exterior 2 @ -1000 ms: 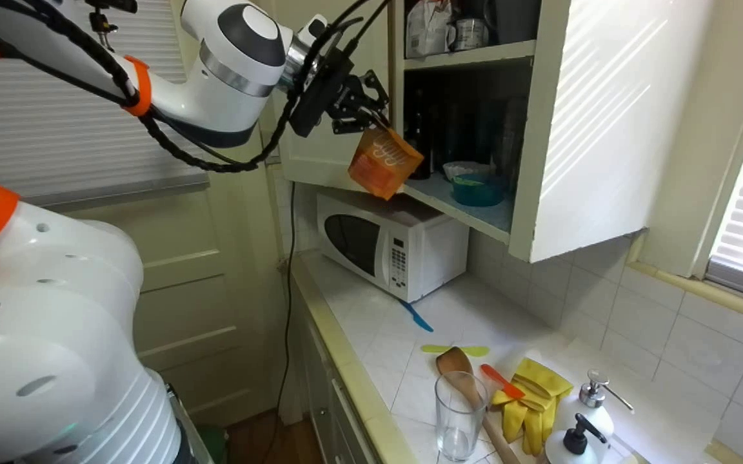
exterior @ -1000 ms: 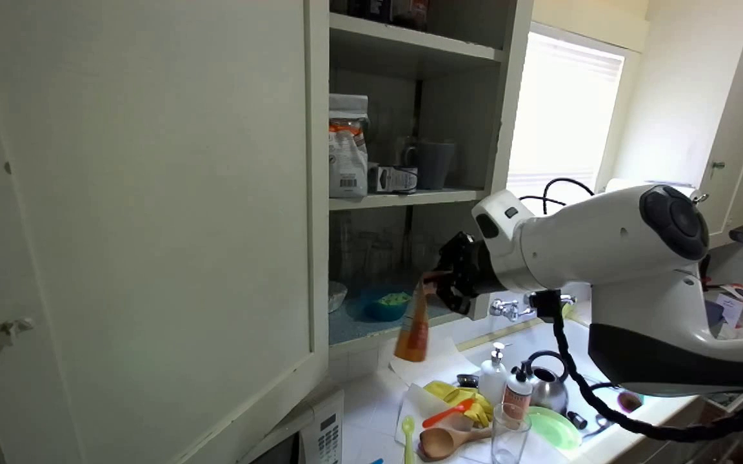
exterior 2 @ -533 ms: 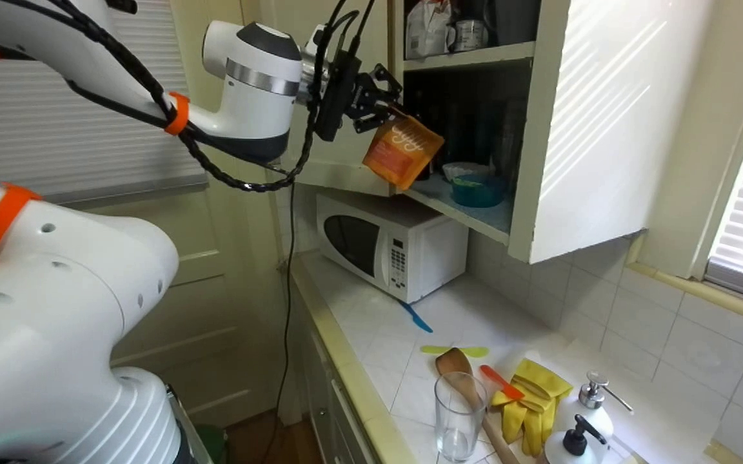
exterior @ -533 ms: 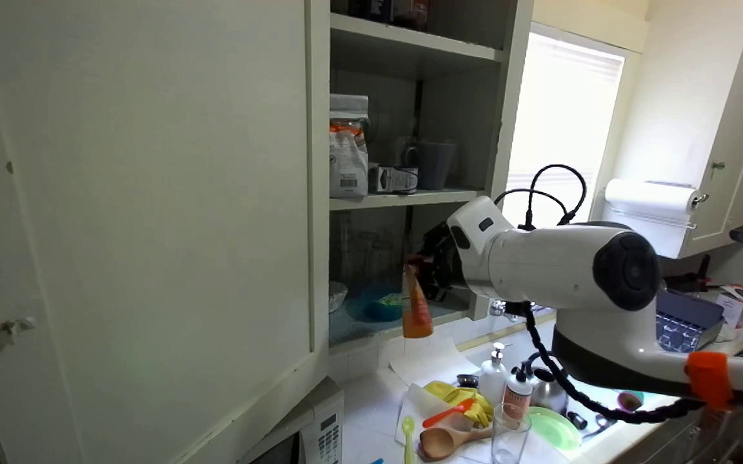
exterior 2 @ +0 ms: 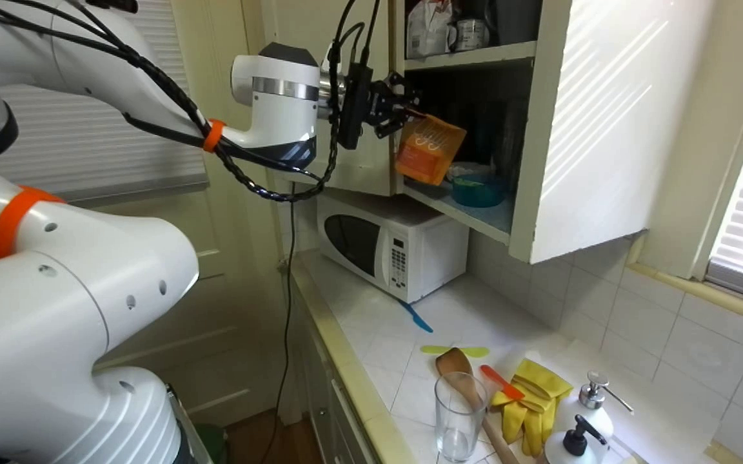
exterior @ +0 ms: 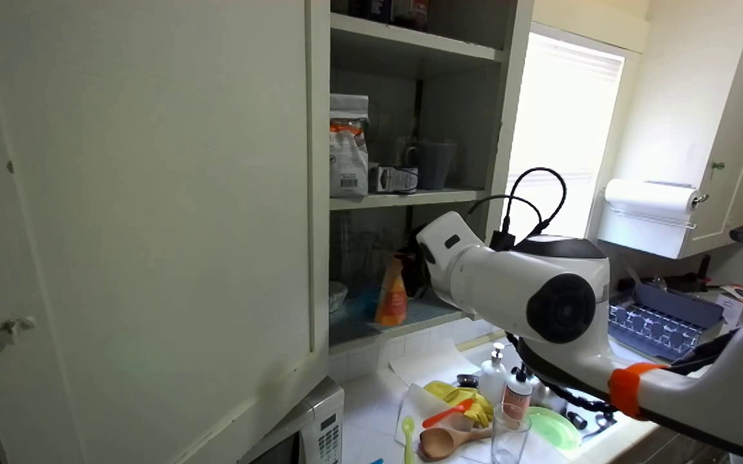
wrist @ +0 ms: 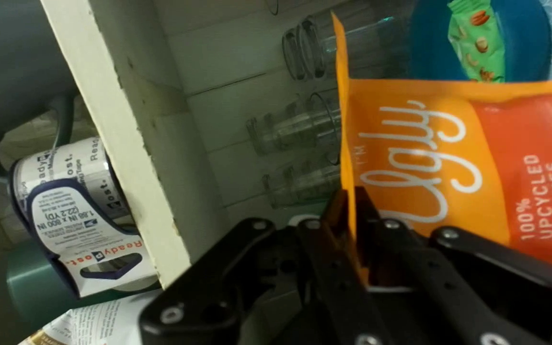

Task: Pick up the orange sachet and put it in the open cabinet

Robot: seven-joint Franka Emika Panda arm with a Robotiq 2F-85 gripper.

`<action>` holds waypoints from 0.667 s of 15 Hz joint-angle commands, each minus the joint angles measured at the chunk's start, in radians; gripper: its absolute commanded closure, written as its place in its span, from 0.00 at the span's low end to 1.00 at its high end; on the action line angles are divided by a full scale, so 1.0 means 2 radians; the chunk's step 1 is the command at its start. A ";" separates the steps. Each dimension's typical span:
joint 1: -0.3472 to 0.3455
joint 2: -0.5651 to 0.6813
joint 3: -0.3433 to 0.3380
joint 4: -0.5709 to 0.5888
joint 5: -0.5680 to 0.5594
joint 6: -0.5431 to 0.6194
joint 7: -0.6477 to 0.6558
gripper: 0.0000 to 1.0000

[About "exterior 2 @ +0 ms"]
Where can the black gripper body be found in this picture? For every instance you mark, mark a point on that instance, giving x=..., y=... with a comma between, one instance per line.
x=368, y=103

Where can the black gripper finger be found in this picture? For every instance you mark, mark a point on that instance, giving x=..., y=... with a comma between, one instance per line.
x=410, y=98
x=399, y=124

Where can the orange sachet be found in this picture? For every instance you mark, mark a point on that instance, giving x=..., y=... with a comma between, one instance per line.
x=431, y=151

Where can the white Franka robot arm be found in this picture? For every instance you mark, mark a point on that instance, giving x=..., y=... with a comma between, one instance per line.
x=45, y=344

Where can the cream cabinet door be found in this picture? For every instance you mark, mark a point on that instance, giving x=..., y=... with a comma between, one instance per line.
x=294, y=20
x=611, y=130

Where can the cream lower cabinet drawers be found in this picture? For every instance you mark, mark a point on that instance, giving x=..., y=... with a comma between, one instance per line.
x=334, y=420

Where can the white bowl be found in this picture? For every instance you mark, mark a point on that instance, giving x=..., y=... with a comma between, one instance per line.
x=475, y=167

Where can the white mug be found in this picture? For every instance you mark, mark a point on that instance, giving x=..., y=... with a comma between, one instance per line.
x=473, y=33

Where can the teal bowl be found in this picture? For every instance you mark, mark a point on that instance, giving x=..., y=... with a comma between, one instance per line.
x=481, y=193

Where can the white microwave oven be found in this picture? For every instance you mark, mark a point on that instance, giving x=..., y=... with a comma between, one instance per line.
x=413, y=247

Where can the dark container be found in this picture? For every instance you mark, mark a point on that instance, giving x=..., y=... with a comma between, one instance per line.
x=513, y=20

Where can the blue plastic utensil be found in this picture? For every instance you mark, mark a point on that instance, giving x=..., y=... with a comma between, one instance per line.
x=418, y=319

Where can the yellow-green plastic utensil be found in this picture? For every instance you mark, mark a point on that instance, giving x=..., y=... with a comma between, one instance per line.
x=475, y=350

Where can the cream panel door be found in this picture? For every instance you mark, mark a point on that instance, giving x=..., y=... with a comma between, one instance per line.
x=226, y=299

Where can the wooden spoon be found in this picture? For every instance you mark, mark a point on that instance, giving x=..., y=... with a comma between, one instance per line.
x=455, y=367

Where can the yellow sponge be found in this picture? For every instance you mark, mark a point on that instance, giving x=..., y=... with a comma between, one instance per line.
x=546, y=377

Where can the clear drinking glass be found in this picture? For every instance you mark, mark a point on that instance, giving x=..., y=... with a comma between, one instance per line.
x=458, y=429

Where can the yellow rubber gloves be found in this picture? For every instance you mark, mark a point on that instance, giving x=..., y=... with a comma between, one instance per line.
x=535, y=416

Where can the soap dispenser with silver pump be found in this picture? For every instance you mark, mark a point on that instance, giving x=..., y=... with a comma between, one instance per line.
x=595, y=399

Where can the soap dispenser with black pump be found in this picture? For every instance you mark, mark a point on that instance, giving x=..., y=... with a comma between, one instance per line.
x=574, y=441

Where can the cream open wall cabinet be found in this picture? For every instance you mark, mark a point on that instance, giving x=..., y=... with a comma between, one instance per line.
x=464, y=51

